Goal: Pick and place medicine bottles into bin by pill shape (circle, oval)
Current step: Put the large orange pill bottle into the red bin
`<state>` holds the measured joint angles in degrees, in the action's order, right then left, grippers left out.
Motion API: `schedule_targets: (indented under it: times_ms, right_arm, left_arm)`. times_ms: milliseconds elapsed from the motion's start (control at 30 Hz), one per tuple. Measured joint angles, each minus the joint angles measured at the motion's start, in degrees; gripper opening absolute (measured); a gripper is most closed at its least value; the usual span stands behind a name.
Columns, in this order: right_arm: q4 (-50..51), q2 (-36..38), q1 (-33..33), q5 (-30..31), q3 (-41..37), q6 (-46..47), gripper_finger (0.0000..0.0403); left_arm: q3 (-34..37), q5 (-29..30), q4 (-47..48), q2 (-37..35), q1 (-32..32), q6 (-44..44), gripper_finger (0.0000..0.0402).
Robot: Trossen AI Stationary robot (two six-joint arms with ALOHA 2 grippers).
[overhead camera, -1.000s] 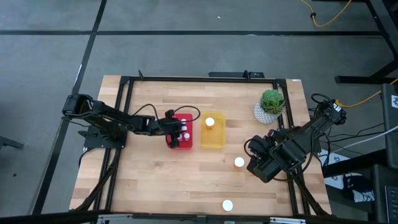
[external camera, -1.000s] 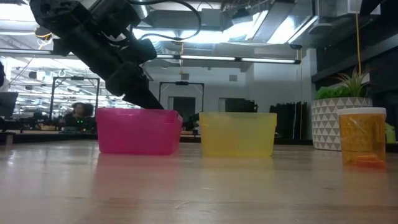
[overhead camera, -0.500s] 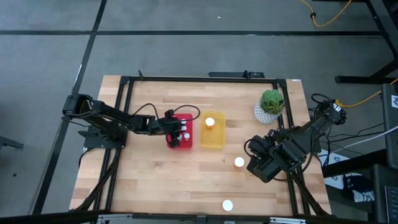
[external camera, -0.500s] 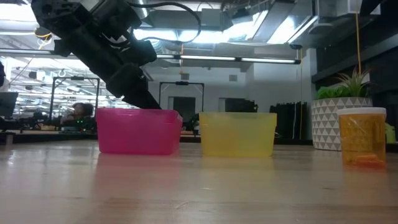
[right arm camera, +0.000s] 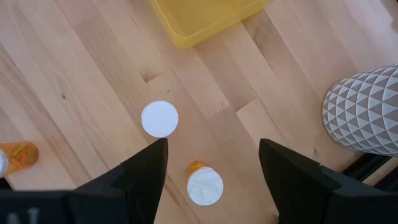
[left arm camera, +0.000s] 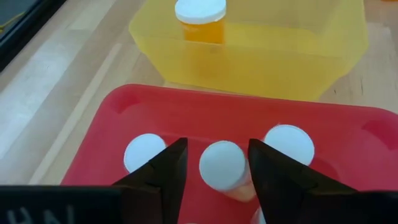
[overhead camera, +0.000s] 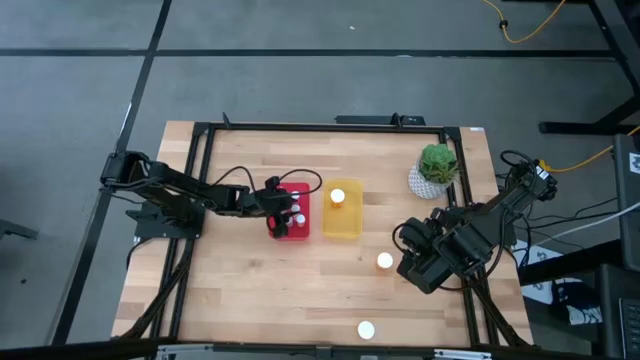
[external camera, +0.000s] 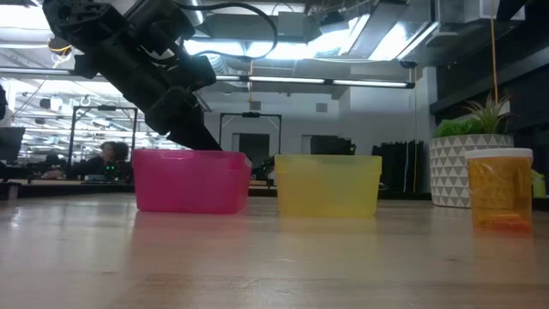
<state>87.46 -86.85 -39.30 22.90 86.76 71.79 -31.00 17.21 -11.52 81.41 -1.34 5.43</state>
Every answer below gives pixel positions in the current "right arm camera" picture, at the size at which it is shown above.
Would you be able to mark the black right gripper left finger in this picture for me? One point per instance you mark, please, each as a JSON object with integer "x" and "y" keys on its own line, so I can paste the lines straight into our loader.
{"x": 136, "y": 186}

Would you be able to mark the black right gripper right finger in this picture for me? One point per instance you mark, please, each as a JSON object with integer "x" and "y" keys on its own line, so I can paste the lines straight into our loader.
{"x": 289, "y": 186}

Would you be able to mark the orange pill bottle textured cap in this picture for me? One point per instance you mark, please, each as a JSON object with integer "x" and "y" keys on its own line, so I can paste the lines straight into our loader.
{"x": 205, "y": 186}

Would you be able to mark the yellow plastic bin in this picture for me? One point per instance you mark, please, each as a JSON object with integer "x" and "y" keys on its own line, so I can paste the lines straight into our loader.
{"x": 202, "y": 18}

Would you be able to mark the white grey triangle-pattern pot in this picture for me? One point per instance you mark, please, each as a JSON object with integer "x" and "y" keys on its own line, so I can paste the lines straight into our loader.
{"x": 363, "y": 109}

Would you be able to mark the black aluminium table frame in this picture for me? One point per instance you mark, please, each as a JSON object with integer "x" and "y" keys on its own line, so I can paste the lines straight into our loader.
{"x": 363, "y": 165}

